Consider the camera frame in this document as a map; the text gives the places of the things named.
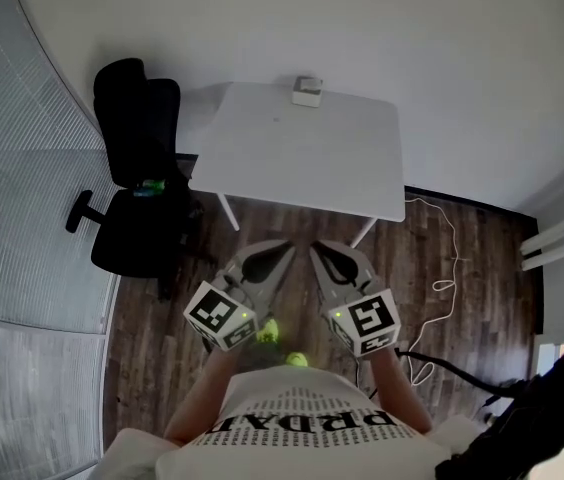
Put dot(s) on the grey and white tissue box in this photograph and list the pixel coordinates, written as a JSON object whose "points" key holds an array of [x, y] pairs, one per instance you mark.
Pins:
{"points": [[304, 100]]}

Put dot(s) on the person's right neon shoe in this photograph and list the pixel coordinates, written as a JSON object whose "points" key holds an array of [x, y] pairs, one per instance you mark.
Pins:
{"points": [[297, 359]]}

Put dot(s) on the person's right forearm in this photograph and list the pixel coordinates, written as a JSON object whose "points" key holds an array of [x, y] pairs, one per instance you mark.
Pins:
{"points": [[397, 393]]}

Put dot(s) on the green plastic item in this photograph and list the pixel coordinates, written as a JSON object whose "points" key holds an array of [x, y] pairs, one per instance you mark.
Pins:
{"points": [[154, 184]]}

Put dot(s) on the person's white printed shirt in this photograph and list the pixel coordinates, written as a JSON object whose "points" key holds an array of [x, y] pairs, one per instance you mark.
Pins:
{"points": [[302, 448]]}

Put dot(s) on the grey window blinds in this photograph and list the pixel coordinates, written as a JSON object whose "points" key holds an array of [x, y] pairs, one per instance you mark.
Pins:
{"points": [[12, 168]]}

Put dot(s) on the white frame rails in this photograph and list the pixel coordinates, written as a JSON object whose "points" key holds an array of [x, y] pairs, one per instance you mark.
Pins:
{"points": [[562, 240]]}

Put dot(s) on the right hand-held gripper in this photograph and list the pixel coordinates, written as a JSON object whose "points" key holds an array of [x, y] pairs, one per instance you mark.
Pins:
{"points": [[369, 318]]}

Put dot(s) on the person's neon shoe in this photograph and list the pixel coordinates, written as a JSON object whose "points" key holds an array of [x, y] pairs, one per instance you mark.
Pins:
{"points": [[297, 359], [268, 330]]}

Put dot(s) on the person's left neon shoe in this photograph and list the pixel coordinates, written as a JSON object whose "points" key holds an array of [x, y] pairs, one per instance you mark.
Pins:
{"points": [[268, 330]]}

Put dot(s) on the black equipment bag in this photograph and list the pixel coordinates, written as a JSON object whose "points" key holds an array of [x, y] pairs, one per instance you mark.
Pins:
{"points": [[537, 428]]}

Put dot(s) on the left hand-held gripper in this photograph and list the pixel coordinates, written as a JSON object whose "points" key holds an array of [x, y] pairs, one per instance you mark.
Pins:
{"points": [[217, 313]]}

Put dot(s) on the person's left forearm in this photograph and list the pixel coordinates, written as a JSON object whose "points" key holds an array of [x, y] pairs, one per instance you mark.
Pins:
{"points": [[199, 398]]}

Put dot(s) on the black office chair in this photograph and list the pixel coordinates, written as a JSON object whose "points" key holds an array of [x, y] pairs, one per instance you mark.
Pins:
{"points": [[132, 118]]}

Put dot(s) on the white table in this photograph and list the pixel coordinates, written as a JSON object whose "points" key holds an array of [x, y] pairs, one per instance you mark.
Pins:
{"points": [[302, 153]]}

